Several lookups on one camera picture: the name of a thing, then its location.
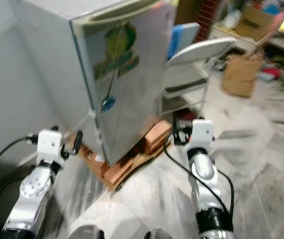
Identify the small silver fridge body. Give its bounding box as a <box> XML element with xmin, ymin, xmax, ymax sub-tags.
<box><xmin>7</xmin><ymin>0</ymin><xmax>162</xmax><ymax>165</ymax></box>

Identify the orange brick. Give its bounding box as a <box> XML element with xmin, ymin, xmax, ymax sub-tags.
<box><xmin>143</xmin><ymin>119</ymin><xmax>173</xmax><ymax>154</ymax></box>
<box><xmin>70</xmin><ymin>134</ymin><xmax>110</xmax><ymax>177</ymax></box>
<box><xmin>102</xmin><ymin>159</ymin><xmax>137</xmax><ymax>192</ymax></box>

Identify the white folding chair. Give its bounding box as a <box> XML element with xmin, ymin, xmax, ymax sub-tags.
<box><xmin>159</xmin><ymin>22</ymin><xmax>237</xmax><ymax>118</ymax></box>

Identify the brown paper bag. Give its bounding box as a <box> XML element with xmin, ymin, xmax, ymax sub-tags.
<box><xmin>221</xmin><ymin>52</ymin><xmax>264</xmax><ymax>99</ymax></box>

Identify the grey left robot leg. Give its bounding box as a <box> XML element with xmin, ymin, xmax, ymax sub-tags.
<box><xmin>66</xmin><ymin>225</ymin><xmax>103</xmax><ymax>239</ymax></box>

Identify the grey robot leg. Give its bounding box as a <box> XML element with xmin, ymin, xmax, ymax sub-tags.
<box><xmin>143</xmin><ymin>229</ymin><xmax>173</xmax><ymax>239</ymax></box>
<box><xmin>66</xmin><ymin>225</ymin><xmax>103</xmax><ymax>239</ymax></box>

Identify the blue cloth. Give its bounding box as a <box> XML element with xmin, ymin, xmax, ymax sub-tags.
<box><xmin>168</xmin><ymin>27</ymin><xmax>181</xmax><ymax>59</ymax></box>

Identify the green door sticker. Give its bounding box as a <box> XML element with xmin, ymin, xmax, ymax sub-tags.
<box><xmin>93</xmin><ymin>22</ymin><xmax>140</xmax><ymax>80</ymax></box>

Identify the grey right robot leg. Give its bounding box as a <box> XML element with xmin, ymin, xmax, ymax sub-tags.
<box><xmin>143</xmin><ymin>229</ymin><xmax>173</xmax><ymax>239</ymax></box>

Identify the wide red tiled pillar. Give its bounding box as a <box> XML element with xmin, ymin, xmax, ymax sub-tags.
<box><xmin>194</xmin><ymin>0</ymin><xmax>221</xmax><ymax>43</ymax></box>

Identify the brown cardboard box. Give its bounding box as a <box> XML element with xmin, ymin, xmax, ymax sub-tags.
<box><xmin>234</xmin><ymin>5</ymin><xmax>282</xmax><ymax>40</ymax></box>

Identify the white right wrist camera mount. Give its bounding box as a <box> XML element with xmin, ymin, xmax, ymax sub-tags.
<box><xmin>190</xmin><ymin>119</ymin><xmax>215</xmax><ymax>149</ymax></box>

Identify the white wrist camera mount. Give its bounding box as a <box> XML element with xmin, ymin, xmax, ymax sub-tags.
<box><xmin>190</xmin><ymin>119</ymin><xmax>215</xmax><ymax>149</ymax></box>
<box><xmin>37</xmin><ymin>129</ymin><xmax>65</xmax><ymax>161</ymax></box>

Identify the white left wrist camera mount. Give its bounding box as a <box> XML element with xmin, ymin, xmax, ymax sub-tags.
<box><xmin>37</xmin><ymin>129</ymin><xmax>65</xmax><ymax>161</ymax></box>

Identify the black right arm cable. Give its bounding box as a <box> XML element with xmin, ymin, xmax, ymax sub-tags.
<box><xmin>162</xmin><ymin>134</ymin><xmax>236</xmax><ymax>220</ymax></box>

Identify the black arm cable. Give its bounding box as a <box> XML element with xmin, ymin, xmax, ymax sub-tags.
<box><xmin>162</xmin><ymin>134</ymin><xmax>236</xmax><ymax>220</ymax></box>
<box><xmin>0</xmin><ymin>132</ymin><xmax>39</xmax><ymax>235</ymax></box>

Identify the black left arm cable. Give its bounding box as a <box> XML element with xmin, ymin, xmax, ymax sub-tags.
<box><xmin>0</xmin><ymin>132</ymin><xmax>39</xmax><ymax>235</ymax></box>

